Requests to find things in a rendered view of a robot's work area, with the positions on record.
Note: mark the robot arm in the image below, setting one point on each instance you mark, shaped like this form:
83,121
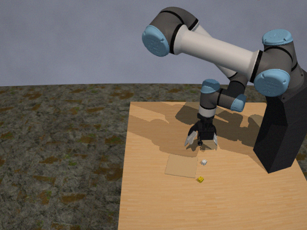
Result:
273,71

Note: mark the tan square mat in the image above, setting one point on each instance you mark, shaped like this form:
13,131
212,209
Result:
181,165

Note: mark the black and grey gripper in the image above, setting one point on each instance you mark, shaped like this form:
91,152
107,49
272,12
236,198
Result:
206,130

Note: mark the yellow die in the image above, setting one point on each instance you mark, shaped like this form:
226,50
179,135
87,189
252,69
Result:
200,179

